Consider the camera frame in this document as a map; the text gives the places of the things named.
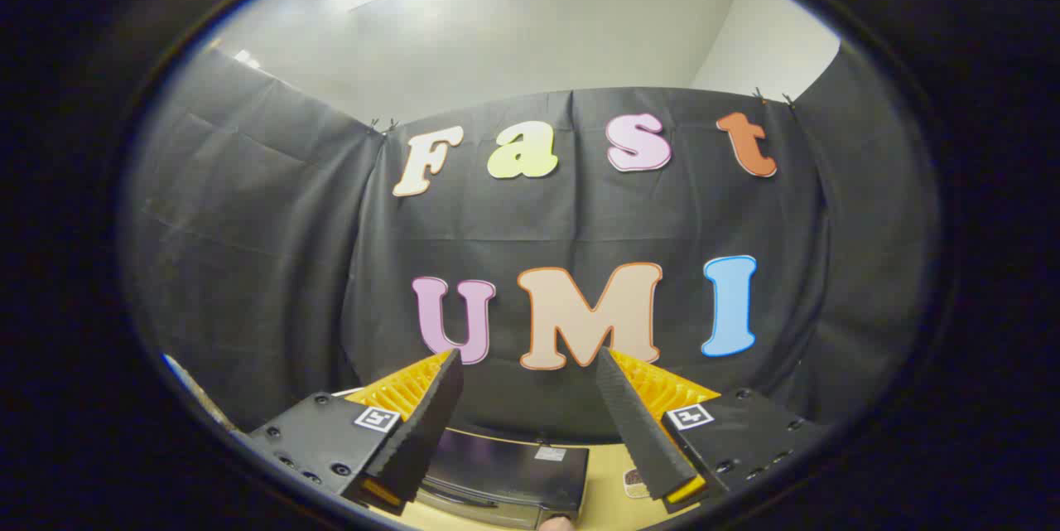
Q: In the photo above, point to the black backdrop cloth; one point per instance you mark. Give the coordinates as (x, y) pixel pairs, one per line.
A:
(580, 216)

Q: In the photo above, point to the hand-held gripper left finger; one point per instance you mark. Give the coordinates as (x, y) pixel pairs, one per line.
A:
(426, 423)

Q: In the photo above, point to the black toaster oven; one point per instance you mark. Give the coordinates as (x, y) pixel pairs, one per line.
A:
(505, 465)

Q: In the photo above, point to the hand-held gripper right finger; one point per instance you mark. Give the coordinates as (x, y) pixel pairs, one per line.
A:
(633, 423)

